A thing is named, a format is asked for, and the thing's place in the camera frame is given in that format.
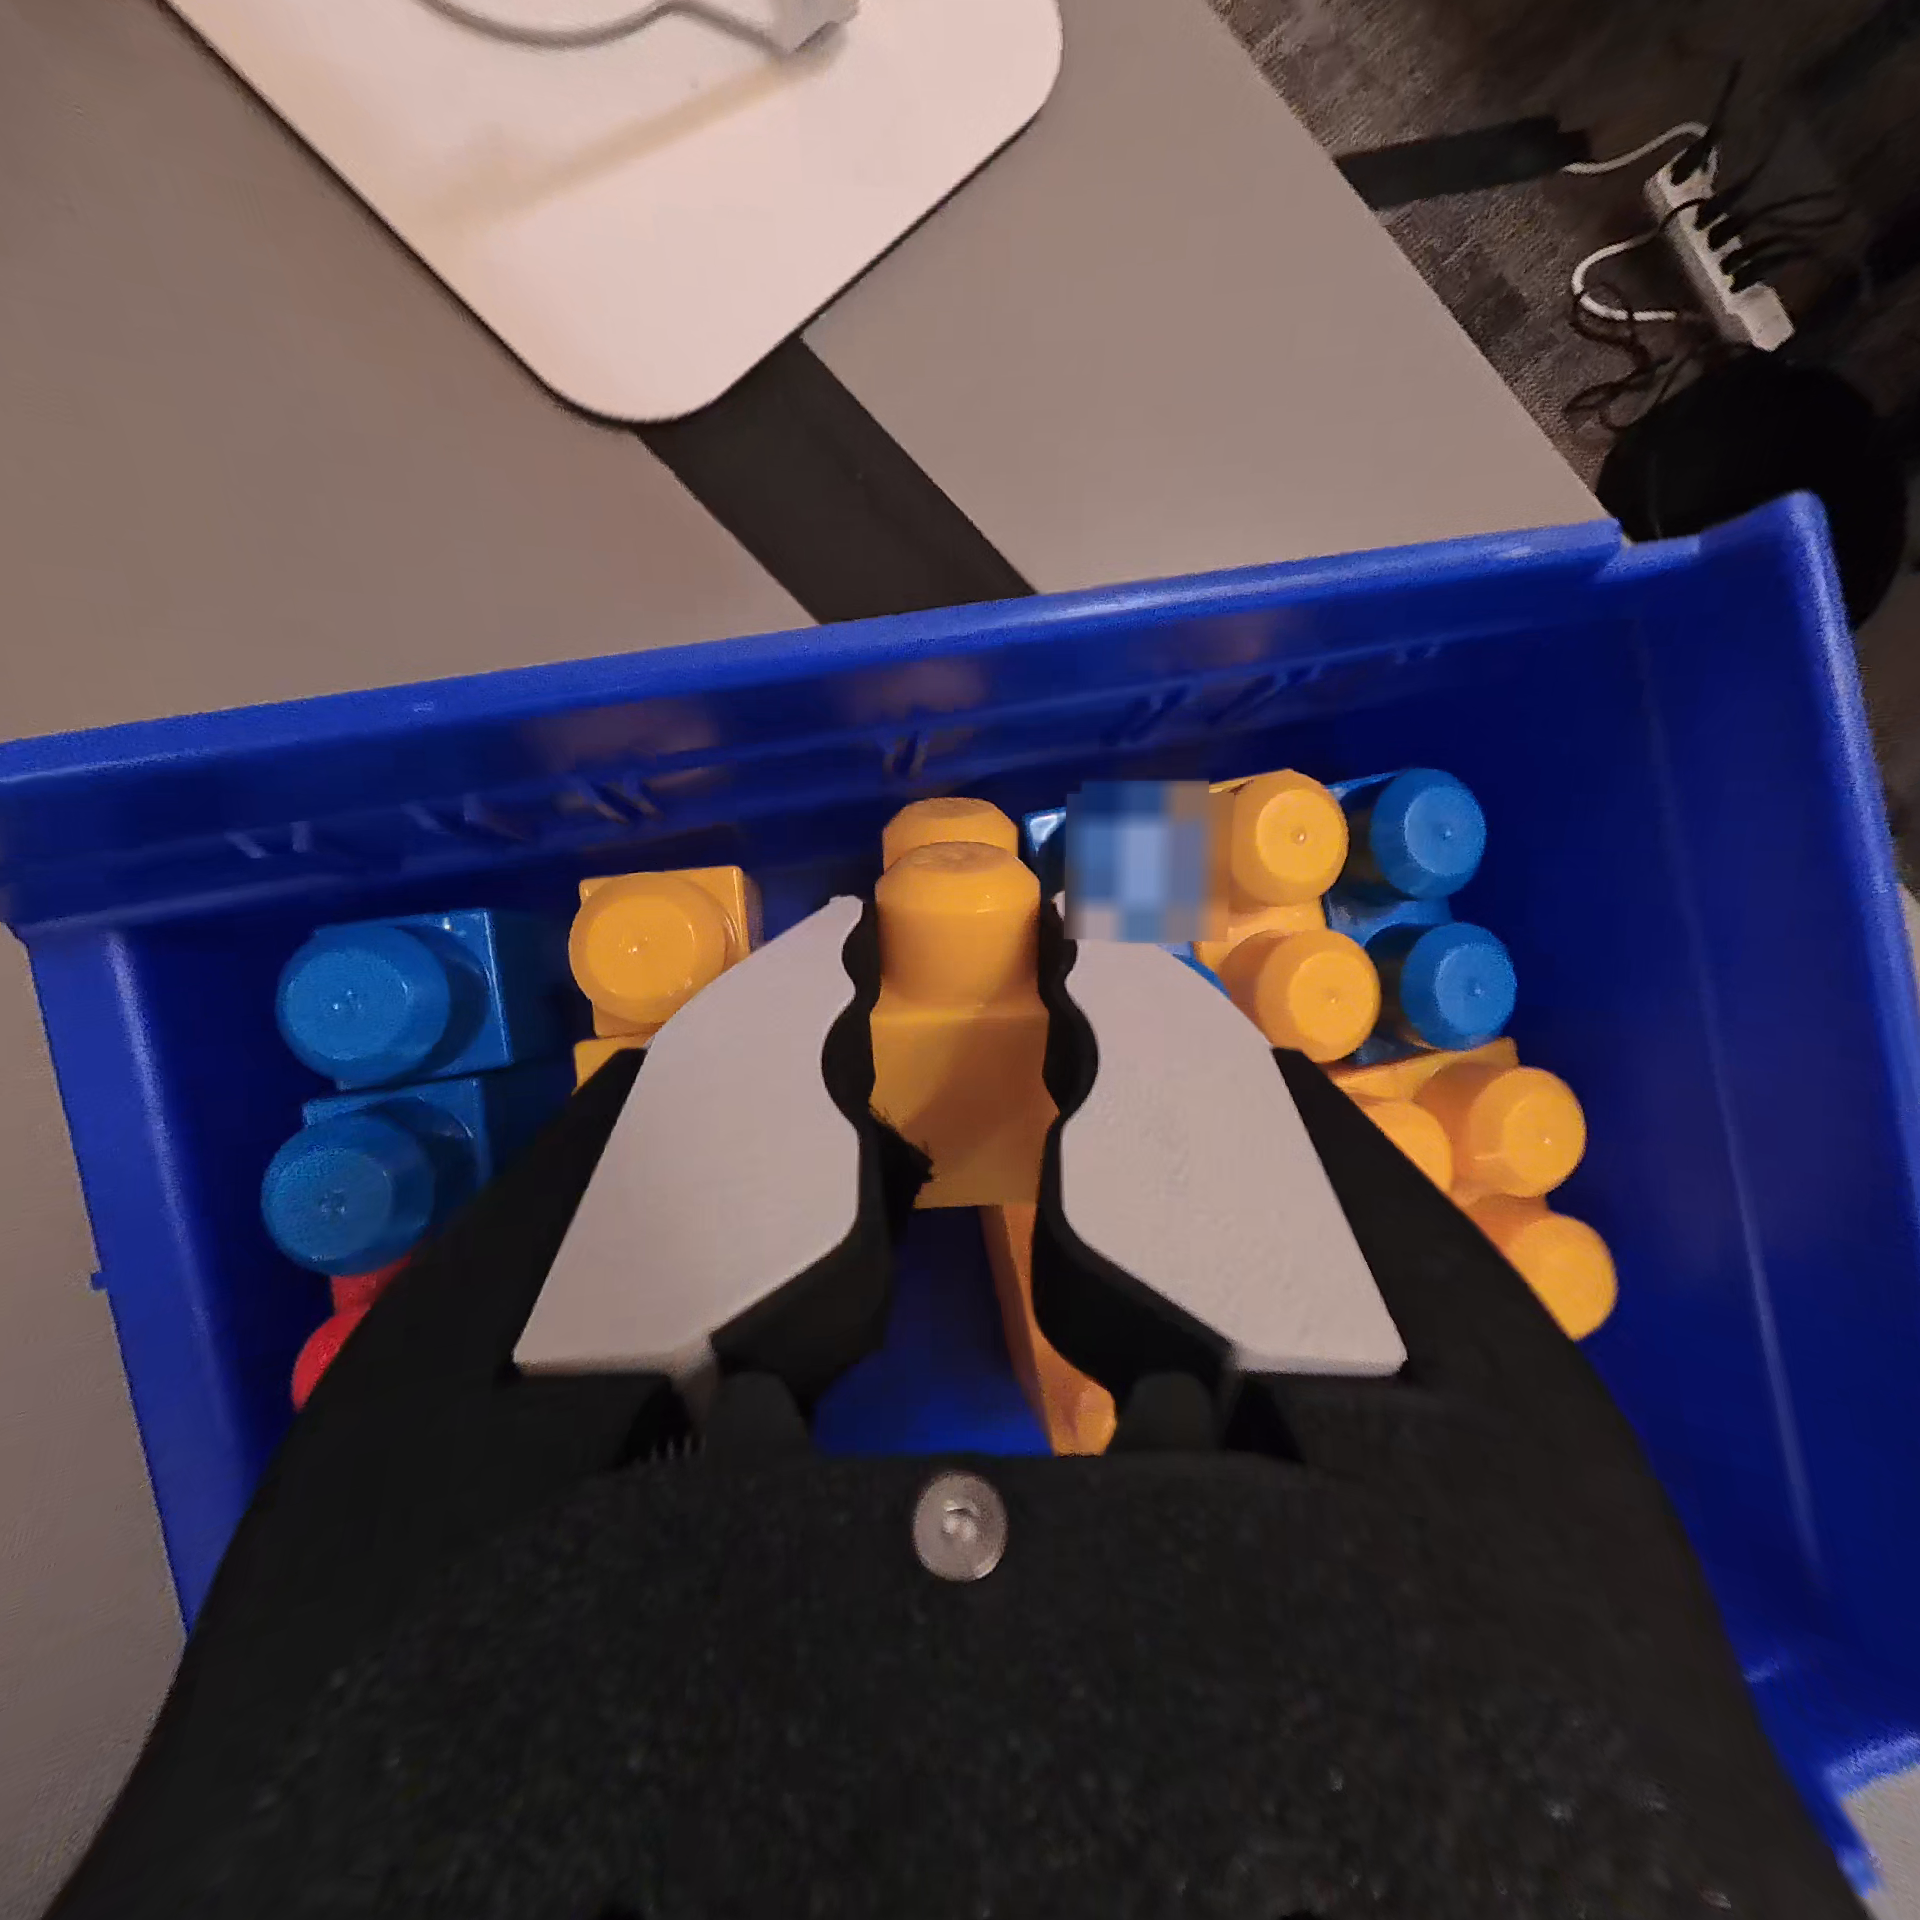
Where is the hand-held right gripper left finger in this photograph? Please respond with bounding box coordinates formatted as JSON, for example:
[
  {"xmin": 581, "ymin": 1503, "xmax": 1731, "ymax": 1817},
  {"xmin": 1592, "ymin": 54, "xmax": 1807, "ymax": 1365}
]
[{"xmin": 512, "ymin": 893, "xmax": 902, "ymax": 1419}]

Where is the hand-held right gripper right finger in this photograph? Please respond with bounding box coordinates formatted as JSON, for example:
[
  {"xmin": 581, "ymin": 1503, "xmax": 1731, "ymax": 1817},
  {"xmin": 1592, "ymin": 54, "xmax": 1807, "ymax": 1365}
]
[{"xmin": 1037, "ymin": 940, "xmax": 1411, "ymax": 1411}]

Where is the blue plastic bin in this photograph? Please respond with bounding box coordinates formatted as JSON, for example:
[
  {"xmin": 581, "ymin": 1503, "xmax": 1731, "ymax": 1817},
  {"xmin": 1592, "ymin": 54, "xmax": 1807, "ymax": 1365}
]
[{"xmin": 0, "ymin": 492, "xmax": 1893, "ymax": 1892}]

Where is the blue mega block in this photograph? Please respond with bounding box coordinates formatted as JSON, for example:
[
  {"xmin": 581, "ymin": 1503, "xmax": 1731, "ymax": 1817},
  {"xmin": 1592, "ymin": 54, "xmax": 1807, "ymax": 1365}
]
[
  {"xmin": 257, "ymin": 907, "xmax": 525, "ymax": 1280},
  {"xmin": 1336, "ymin": 768, "xmax": 1521, "ymax": 1052}
]

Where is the red mega block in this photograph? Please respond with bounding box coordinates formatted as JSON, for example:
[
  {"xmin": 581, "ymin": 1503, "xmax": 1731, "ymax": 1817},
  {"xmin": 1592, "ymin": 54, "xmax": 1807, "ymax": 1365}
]
[{"xmin": 291, "ymin": 1259, "xmax": 414, "ymax": 1414}]

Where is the black round object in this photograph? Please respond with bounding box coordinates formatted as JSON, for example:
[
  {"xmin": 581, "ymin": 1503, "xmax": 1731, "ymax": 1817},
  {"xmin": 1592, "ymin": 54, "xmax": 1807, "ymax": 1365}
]
[{"xmin": 1592, "ymin": 357, "xmax": 1910, "ymax": 632}]

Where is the white power strip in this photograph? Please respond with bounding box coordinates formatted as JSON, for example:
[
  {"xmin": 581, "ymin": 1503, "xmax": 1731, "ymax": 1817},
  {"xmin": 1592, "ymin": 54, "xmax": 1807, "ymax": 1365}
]
[{"xmin": 1643, "ymin": 139, "xmax": 1799, "ymax": 357}]

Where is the white cable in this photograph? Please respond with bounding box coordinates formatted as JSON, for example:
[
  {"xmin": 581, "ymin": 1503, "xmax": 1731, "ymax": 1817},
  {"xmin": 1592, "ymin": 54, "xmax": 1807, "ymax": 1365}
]
[{"xmin": 1565, "ymin": 123, "xmax": 1715, "ymax": 327}]

